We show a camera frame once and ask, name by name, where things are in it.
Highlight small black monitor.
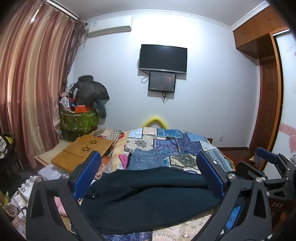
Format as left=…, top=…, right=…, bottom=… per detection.
left=148, top=71, right=177, bottom=93

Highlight white curtain rail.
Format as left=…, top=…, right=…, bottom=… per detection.
left=45, top=0, right=87, bottom=24

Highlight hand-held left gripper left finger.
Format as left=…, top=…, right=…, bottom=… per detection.
left=26, top=151, right=102, bottom=241

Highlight beige bedside table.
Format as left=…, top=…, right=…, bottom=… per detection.
left=34, top=140, right=72, bottom=169

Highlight white air conditioner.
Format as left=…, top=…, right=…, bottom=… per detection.
left=85, top=15, right=133, bottom=38

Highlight dark padded jacket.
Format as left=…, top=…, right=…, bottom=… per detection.
left=74, top=75, right=110, bottom=118

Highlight wooden laptop table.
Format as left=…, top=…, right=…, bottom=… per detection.
left=50, top=134, right=114, bottom=173

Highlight orange box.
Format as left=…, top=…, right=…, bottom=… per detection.
left=74, top=105, right=92, bottom=114

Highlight black monitor cable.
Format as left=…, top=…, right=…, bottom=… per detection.
left=161, top=87, right=176, bottom=103

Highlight blue patchwork quilt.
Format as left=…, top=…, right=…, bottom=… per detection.
left=102, top=127, right=243, bottom=241

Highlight yellow fleece blanket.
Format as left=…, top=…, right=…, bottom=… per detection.
left=109, top=132, right=130, bottom=169

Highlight pink striped curtain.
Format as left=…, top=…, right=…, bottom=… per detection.
left=0, top=0, right=86, bottom=167

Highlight black wall television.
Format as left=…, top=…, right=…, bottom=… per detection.
left=139, top=44, right=188, bottom=75

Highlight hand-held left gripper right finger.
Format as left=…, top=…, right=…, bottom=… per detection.
left=196, top=151, right=274, bottom=241

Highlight yellow curved headboard piece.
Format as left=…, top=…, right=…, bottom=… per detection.
left=142, top=116, right=169, bottom=129

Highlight pile of mixed clothes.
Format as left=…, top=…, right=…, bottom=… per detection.
left=59, top=83, right=80, bottom=109

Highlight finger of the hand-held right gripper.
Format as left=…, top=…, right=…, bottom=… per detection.
left=235, top=161, right=264, bottom=182
left=255, top=146, right=282, bottom=166

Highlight light pink cloth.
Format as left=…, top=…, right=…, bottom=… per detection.
left=53, top=196, right=70, bottom=217

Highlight white sliding wardrobe door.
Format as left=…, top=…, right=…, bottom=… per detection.
left=273, top=28, right=296, bottom=160

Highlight green patterned storage bag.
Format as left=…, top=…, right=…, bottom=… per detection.
left=60, top=108, right=99, bottom=133

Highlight wooden overhead cabinet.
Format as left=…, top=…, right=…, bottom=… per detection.
left=232, top=5, right=290, bottom=55

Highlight dark navy pants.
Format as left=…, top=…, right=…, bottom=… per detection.
left=80, top=166, right=243, bottom=235

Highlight black yellow jacket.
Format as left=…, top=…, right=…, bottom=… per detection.
left=0, top=132, right=21, bottom=176

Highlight pile of small packets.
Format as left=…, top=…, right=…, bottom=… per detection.
left=5, top=175, right=47, bottom=232

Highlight blue jeans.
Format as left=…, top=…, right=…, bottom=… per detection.
left=128, top=148, right=167, bottom=171

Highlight striped cloth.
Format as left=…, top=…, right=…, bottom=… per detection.
left=90, top=128, right=125, bottom=142

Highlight stack of white papers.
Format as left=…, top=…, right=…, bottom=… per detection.
left=38, top=164, right=63, bottom=181

